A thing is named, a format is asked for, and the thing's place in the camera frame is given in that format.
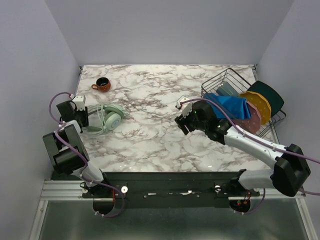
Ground blue cloth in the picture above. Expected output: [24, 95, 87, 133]
[203, 93, 252, 120]

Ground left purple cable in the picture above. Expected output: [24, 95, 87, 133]
[48, 91, 126, 218]

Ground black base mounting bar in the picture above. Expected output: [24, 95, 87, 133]
[80, 170, 260, 212]

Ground yellow dotted plate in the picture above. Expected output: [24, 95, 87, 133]
[239, 91, 272, 125]

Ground purple cable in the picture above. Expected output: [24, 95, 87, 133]
[48, 91, 126, 218]
[178, 97, 320, 215]

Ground black wire dish rack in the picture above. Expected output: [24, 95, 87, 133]
[201, 68, 287, 138]

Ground grey blue container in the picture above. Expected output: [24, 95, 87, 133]
[216, 81, 239, 97]

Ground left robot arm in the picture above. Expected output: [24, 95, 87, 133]
[42, 100, 111, 198]

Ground mint green headphones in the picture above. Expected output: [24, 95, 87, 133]
[83, 103, 127, 135]

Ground pink dotted plate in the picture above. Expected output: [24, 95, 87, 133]
[234, 101, 262, 134]

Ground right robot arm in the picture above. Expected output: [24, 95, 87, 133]
[175, 97, 311, 197]

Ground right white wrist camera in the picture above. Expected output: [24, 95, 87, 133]
[175, 96, 193, 118]

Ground dark green plate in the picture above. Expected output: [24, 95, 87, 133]
[248, 81, 285, 117]

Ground orange black mug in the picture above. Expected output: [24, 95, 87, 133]
[91, 77, 111, 92]

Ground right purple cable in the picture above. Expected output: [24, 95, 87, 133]
[178, 97, 320, 215]

